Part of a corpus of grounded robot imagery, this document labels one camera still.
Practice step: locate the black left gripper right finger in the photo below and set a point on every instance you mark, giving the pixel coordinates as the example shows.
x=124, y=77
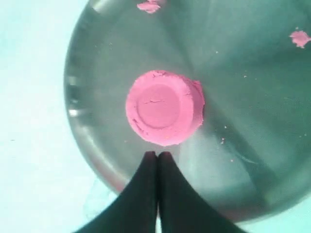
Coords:
x=181, y=209

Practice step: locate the pink sand crumb lower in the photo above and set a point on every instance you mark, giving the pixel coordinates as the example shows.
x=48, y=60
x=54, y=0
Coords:
x=300, y=38

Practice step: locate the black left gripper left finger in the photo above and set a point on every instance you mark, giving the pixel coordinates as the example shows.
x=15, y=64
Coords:
x=135, y=209

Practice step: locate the pink sand crumb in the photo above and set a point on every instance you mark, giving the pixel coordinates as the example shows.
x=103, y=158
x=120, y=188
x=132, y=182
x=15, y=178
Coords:
x=300, y=38
x=151, y=6

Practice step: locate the pink sand crumb upper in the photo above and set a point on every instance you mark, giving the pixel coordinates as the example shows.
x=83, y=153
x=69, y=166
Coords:
x=151, y=6

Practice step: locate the round stainless steel plate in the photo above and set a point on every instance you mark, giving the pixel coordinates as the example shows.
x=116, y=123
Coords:
x=223, y=85

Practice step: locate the pink clay lump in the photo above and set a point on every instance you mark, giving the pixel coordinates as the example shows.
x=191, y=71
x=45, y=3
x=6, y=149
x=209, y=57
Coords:
x=165, y=108

